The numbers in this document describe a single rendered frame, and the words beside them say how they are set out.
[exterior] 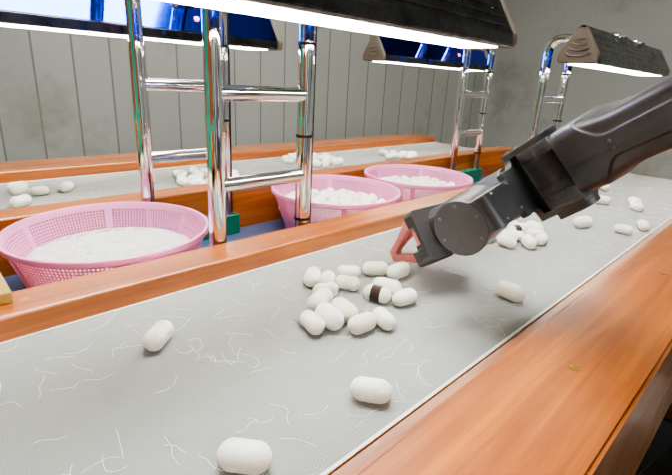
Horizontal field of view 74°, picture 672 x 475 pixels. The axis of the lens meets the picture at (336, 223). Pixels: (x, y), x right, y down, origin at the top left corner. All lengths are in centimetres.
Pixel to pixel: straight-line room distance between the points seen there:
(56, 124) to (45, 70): 21
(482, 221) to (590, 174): 10
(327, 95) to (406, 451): 246
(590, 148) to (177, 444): 39
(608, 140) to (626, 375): 19
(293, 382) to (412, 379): 10
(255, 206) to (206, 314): 51
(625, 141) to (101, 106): 208
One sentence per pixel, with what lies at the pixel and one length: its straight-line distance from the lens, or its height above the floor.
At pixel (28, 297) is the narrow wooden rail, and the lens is 54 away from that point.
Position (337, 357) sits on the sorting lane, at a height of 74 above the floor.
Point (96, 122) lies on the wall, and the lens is 226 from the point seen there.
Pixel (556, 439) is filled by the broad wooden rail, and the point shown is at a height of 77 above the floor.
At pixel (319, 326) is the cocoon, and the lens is 45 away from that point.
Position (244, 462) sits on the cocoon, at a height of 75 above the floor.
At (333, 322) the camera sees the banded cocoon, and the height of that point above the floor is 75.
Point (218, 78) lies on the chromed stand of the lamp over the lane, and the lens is 60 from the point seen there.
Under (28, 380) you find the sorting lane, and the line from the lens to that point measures 46.
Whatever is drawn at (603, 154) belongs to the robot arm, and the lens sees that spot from 44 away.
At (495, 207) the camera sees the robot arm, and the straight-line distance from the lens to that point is 44.
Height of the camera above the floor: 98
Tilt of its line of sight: 18 degrees down
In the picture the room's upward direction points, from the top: 3 degrees clockwise
